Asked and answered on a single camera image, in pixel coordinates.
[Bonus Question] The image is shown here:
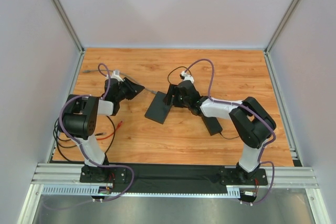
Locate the black network switch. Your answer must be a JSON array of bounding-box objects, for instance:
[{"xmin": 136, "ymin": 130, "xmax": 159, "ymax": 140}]
[{"xmin": 144, "ymin": 91, "xmax": 173, "ymax": 124}]

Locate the grey ethernet cable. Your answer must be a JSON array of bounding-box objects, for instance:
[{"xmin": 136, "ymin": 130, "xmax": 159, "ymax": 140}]
[{"xmin": 82, "ymin": 69, "xmax": 158, "ymax": 94}]

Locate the red ethernet cable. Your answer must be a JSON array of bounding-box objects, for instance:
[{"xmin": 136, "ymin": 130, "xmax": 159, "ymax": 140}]
[{"xmin": 96, "ymin": 120, "xmax": 124, "ymax": 141}]

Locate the black braided ethernet cable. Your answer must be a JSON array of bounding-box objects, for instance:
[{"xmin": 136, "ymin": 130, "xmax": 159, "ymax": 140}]
[{"xmin": 103, "ymin": 116, "xmax": 118, "ymax": 156}]

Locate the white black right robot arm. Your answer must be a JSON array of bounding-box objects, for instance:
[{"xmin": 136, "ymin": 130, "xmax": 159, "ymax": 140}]
[{"xmin": 163, "ymin": 80, "xmax": 276, "ymax": 181}]

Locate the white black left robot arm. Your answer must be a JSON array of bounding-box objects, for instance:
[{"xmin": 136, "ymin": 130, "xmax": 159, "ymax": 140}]
[{"xmin": 58, "ymin": 77, "xmax": 145, "ymax": 172}]

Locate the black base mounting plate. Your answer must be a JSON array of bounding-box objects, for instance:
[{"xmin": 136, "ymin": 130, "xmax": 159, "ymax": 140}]
[{"xmin": 79, "ymin": 164, "xmax": 268, "ymax": 194}]

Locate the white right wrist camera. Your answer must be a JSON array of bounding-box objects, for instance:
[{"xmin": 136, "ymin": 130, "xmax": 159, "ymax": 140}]
[{"xmin": 180, "ymin": 71, "xmax": 194, "ymax": 83}]

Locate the black power adapter cable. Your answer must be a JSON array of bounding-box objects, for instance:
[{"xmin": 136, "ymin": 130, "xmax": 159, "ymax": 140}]
[{"xmin": 166, "ymin": 66, "xmax": 241, "ymax": 141}]

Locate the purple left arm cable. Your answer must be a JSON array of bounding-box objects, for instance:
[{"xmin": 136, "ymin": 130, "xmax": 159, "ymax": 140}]
[{"xmin": 41, "ymin": 62, "xmax": 136, "ymax": 210}]

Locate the thin black ethernet cable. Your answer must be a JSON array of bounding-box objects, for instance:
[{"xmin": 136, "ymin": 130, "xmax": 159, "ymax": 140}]
[{"xmin": 52, "ymin": 118, "xmax": 107, "ymax": 163}]

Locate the aluminium frame rail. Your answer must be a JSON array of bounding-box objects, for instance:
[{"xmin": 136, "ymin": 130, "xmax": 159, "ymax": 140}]
[{"xmin": 31, "ymin": 164, "xmax": 318, "ymax": 198}]

